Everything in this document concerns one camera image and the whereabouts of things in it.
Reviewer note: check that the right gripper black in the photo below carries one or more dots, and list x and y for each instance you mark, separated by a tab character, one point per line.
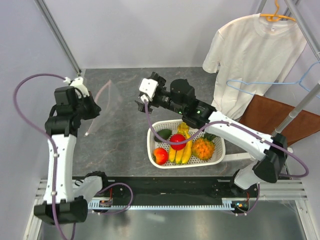
155	76

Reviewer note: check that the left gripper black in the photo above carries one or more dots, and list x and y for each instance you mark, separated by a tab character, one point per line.
95	109

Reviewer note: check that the clear zip top bag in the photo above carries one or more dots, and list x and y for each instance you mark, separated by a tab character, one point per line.
109	99

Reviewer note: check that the yellow banana bunch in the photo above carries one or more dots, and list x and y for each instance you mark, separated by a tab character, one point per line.
181	156

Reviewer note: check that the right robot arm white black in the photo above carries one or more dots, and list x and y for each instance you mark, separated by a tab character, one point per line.
268	151

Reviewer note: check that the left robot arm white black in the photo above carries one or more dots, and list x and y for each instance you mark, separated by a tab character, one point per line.
62	204

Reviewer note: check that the green avocado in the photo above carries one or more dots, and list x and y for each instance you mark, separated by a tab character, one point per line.
164	134

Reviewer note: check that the red apple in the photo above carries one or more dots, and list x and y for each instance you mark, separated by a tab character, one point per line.
178	141

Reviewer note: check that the white perforated plastic basket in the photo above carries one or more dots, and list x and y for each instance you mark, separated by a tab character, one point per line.
217	156

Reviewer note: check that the red orange peach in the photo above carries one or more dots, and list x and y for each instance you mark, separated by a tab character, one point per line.
160	156

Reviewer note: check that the orange toy pineapple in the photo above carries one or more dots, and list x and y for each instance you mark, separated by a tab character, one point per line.
203	147

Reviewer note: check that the white t-shirt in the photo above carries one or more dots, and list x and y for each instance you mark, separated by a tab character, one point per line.
249	54

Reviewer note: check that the brown cloth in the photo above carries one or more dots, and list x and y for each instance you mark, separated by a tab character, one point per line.
265	114

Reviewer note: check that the yellow clothes hanger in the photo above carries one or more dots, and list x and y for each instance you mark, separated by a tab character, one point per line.
275	17

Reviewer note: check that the blue clothes hanger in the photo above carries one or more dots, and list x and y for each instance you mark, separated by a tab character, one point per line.
299	82

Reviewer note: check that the silver clothes rack pole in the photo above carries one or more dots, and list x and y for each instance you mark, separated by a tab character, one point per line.
294	113

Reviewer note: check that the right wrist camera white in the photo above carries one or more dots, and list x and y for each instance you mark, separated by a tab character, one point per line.
147	88

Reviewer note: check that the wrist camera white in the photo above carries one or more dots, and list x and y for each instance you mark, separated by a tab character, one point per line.
147	88
79	84

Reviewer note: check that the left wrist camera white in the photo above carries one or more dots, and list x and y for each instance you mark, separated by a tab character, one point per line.
79	84

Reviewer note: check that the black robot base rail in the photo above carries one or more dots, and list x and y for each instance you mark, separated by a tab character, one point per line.
174	191

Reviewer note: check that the aluminium frame post left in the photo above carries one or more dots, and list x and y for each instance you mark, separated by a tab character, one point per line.
46	13

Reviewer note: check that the white cable duct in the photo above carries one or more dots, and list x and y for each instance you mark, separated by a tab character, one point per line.
102	205

